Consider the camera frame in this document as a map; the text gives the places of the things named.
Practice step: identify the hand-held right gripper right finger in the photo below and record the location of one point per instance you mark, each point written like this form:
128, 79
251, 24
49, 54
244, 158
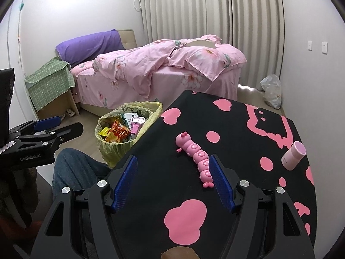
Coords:
222, 183

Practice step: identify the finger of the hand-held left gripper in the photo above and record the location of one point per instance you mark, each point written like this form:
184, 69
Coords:
68, 132
47, 122

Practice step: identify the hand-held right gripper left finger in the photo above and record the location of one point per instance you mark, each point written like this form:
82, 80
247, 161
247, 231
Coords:
125, 183

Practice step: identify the waste bin with yellow bag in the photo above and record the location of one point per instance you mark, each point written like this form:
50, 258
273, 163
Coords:
124, 152

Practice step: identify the yellow snack packet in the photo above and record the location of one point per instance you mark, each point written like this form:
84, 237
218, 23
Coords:
104, 132

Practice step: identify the orange snack packet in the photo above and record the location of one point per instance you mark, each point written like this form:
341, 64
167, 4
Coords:
111, 138

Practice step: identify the red orange foil wrapper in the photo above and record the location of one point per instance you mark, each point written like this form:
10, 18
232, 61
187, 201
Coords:
120, 130

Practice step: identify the pink clear packet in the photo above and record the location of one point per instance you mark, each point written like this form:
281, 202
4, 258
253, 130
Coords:
138, 125

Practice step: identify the green and white packet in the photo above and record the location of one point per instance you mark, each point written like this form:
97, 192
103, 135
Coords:
128, 118

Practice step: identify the person's right hand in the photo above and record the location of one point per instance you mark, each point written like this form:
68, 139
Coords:
180, 254

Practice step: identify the white shoe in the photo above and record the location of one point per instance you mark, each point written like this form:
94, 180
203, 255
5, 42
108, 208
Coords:
68, 112

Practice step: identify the person's leg in jeans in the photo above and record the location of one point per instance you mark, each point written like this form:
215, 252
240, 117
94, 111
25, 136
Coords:
75, 167

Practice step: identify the pink caterpillar toy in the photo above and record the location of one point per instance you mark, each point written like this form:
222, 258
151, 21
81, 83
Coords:
195, 153

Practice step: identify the black mat with pink print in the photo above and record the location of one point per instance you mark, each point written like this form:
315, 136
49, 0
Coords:
237, 145

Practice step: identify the green checked cloth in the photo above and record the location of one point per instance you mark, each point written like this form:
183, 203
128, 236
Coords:
50, 79

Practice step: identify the pink bottle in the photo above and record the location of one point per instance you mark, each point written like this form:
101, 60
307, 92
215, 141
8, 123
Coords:
293, 155

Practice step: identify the purple pillow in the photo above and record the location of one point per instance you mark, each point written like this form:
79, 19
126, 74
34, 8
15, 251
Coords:
89, 45

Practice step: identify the white plastic bag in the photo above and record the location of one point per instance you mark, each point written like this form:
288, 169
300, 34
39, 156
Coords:
272, 90

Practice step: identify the bed with pink sheet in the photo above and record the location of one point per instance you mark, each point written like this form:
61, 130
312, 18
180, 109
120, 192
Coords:
172, 83

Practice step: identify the beige headboard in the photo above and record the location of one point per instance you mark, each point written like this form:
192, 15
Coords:
129, 39

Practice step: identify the beige pleated curtain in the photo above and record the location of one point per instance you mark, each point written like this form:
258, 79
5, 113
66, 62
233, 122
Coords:
188, 10

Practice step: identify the green wall sticker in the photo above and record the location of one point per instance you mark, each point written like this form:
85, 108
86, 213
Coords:
21, 6

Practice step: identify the white wall switch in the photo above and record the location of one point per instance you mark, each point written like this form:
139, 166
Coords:
324, 47
310, 45

